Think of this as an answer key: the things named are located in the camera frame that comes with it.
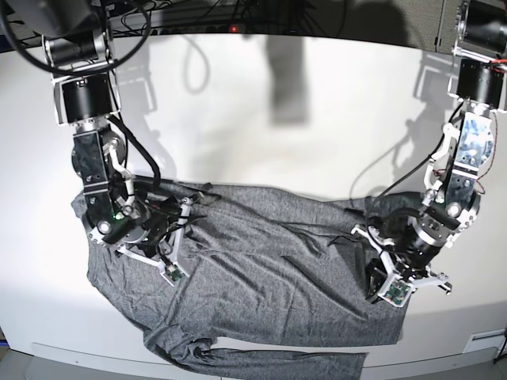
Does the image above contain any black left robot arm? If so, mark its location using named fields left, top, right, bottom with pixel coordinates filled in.
left=352, top=1, right=506, bottom=308

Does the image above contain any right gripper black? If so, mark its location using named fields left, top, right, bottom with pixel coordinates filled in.
left=130, top=201, right=182, bottom=257

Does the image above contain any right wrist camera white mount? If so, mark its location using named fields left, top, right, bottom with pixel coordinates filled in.
left=116, top=192, right=204, bottom=287

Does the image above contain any black power strip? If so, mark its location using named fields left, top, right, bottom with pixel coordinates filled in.
left=152, top=24, right=250, bottom=35

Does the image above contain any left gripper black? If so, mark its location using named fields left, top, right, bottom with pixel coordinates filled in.
left=365, top=221, right=448, bottom=304

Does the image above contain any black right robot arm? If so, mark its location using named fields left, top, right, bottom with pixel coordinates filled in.
left=1, top=1, right=188, bottom=260

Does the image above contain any grey long-sleeve T-shirt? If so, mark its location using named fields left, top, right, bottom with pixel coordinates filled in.
left=87, top=185, right=419, bottom=379

